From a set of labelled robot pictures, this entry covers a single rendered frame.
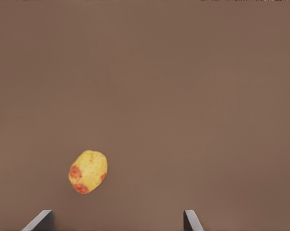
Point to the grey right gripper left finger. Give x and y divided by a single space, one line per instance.
41 222

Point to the yellow potato with red patches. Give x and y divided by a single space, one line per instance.
88 171

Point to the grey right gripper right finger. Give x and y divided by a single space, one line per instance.
191 221

